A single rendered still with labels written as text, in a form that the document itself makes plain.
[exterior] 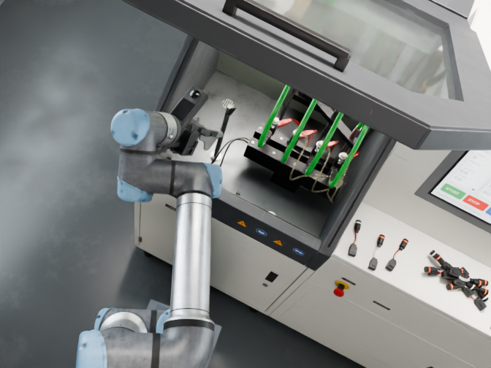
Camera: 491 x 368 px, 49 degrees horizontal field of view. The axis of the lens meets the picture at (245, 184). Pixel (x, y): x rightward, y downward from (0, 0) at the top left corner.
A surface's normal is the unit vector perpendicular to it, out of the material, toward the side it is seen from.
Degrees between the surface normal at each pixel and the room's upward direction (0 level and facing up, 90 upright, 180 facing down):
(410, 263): 0
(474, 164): 76
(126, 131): 45
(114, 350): 17
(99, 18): 0
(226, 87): 0
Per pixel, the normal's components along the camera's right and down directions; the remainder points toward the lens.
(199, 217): 0.43, -0.43
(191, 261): 0.07, -0.47
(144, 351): 0.18, -0.67
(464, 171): -0.36, 0.65
